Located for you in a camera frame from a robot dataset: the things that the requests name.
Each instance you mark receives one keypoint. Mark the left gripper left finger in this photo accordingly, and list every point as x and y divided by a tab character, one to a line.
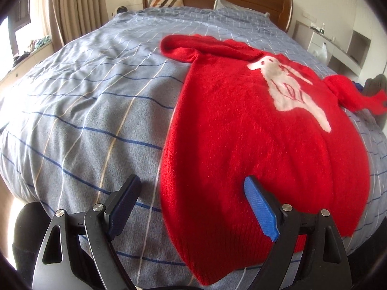
77	251

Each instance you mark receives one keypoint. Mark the red knit sweater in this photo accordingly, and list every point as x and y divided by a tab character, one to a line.
243	112

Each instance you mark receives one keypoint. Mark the blue plaid duvet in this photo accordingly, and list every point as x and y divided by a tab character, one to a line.
100	109

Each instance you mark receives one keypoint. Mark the blue cloth on chair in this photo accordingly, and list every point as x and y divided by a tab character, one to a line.
358	86

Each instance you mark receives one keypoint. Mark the dark green jacket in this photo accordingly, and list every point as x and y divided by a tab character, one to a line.
372	87

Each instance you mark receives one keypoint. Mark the window sill cabinet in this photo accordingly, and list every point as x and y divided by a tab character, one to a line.
24	66

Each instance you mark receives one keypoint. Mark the white plastic bag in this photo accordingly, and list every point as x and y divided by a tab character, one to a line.
320	52

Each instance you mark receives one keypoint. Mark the clutter on window sill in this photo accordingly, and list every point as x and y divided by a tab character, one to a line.
34	46

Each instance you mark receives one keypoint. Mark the white desk unit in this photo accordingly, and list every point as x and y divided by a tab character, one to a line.
344	62

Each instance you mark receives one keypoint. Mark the bottle on desk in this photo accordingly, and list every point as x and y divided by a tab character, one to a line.
322	30

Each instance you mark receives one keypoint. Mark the beige curtain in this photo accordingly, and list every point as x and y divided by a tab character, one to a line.
71	19

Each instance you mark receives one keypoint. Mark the blue plaid pillow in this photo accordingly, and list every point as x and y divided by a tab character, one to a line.
219	4

